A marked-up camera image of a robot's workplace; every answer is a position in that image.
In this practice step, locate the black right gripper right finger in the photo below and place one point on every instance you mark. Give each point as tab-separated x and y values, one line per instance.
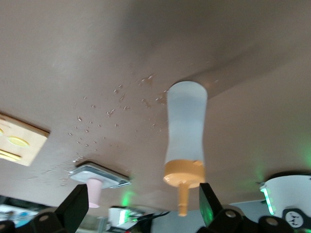
209	208

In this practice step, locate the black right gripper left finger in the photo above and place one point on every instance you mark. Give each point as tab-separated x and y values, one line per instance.
75	206

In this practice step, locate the pink plastic cup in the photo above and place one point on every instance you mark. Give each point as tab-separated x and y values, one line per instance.
94	194

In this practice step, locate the clear sauce bottle orange cap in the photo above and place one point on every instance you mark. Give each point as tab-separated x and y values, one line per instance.
185	121

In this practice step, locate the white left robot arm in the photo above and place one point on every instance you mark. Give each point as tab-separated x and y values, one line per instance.
119	214

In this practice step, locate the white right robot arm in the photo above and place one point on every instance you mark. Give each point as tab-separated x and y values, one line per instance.
286	191

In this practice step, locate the silver digital kitchen scale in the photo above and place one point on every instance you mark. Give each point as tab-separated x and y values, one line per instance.
109	176

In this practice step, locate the yellow plastic knife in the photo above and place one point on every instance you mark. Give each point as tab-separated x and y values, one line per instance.
9	153

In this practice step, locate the wooden cutting board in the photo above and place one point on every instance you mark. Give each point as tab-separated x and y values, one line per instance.
31	132

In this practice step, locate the brown table cover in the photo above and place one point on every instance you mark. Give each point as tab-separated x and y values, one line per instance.
73	60

